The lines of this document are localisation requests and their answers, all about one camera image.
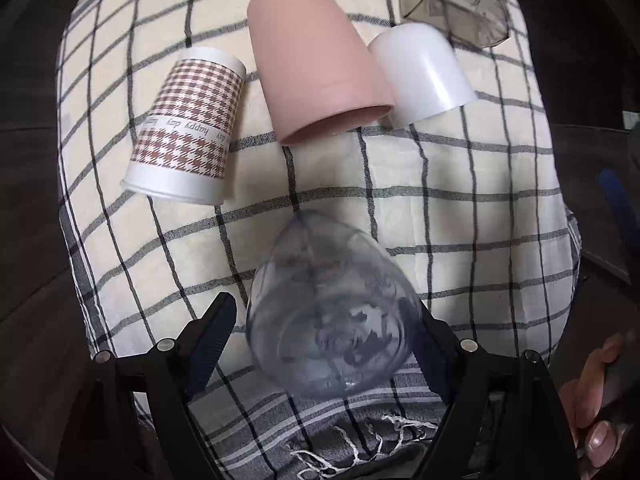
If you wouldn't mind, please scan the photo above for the checkered cloth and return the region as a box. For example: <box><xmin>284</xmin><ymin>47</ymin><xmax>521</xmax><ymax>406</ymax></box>
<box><xmin>54</xmin><ymin>0</ymin><xmax>584</xmax><ymax>480</ymax></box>

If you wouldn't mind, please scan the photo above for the white plastic cup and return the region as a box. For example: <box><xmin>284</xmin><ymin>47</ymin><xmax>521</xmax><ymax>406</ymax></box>
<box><xmin>367</xmin><ymin>22</ymin><xmax>480</xmax><ymax>129</ymax></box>

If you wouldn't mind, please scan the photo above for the houndstooth paper cup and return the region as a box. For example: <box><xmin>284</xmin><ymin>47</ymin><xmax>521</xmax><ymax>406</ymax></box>
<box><xmin>119</xmin><ymin>46</ymin><xmax>248</xmax><ymax>206</ymax></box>

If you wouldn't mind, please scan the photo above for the pink cup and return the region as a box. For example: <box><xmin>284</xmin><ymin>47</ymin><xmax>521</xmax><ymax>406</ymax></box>
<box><xmin>247</xmin><ymin>0</ymin><xmax>396</xmax><ymax>147</ymax></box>

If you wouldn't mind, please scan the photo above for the clear glass cup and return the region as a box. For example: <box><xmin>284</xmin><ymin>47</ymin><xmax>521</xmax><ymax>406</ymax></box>
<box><xmin>244</xmin><ymin>209</ymin><xmax>427</xmax><ymax>402</ymax></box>

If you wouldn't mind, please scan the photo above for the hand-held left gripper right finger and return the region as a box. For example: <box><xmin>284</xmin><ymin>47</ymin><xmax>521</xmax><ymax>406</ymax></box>
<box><xmin>413</xmin><ymin>303</ymin><xmax>577</xmax><ymax>480</ymax></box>

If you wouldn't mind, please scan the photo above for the person's right hand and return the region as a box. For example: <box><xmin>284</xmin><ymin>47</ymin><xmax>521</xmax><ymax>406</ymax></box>
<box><xmin>559</xmin><ymin>332</ymin><xmax>632</xmax><ymax>469</ymax></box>

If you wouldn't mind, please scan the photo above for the smoky transparent cup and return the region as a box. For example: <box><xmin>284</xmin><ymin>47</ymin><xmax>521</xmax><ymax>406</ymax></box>
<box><xmin>397</xmin><ymin>0</ymin><xmax>512</xmax><ymax>51</ymax></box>

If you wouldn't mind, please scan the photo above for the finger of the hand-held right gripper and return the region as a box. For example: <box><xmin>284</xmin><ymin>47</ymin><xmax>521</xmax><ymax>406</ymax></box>
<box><xmin>597</xmin><ymin>167</ymin><xmax>636</xmax><ymax>281</ymax></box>

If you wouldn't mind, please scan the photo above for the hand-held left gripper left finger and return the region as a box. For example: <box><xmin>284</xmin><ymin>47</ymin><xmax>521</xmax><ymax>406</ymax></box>
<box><xmin>54</xmin><ymin>291</ymin><xmax>238</xmax><ymax>480</ymax></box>

